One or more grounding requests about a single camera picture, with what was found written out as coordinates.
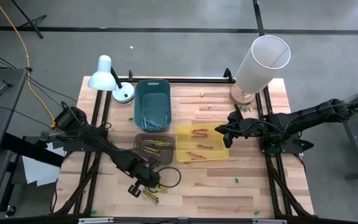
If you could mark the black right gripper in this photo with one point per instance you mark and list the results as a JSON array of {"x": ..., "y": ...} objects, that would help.
[{"x": 244, "y": 129}]

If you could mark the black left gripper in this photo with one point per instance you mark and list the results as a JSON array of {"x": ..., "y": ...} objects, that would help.
[{"x": 149, "y": 175}]

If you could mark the yellow crayon cap piece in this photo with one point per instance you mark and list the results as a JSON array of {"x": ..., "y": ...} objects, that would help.
[{"x": 163, "y": 188}]

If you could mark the short orange crayon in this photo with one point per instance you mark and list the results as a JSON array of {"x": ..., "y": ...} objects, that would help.
[{"x": 205, "y": 145}]

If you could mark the grey translucent plastic bin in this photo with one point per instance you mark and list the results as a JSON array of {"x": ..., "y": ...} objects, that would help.
[{"x": 169, "y": 155}]

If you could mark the teal plastic bin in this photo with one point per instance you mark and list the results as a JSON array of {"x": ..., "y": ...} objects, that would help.
[{"x": 152, "y": 105}]

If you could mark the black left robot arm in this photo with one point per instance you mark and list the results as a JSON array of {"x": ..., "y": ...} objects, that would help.
[{"x": 104, "y": 146}]

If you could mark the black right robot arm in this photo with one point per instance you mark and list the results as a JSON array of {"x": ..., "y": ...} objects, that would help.
[{"x": 306, "y": 116}]

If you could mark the yellow translucent plastic bin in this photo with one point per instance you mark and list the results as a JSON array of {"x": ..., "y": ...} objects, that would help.
[{"x": 219, "y": 130}]

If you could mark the white cylinder shade table lamp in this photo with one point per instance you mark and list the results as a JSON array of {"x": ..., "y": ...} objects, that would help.
[{"x": 259, "y": 71}]

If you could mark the white gooseneck desk lamp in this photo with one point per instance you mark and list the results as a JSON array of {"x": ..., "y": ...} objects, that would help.
[{"x": 102, "y": 77}]

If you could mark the white paper sheets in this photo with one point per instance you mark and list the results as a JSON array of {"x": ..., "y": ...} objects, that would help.
[{"x": 39, "y": 172}]

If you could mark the dark grey side desk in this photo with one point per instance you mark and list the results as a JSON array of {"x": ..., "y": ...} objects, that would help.
[{"x": 354, "y": 137}]

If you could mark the black tripod stand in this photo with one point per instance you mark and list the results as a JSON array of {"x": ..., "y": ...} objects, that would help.
[{"x": 30, "y": 21}]

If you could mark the black aluminium table frame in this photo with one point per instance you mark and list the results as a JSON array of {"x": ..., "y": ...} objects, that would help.
[{"x": 197, "y": 80}]

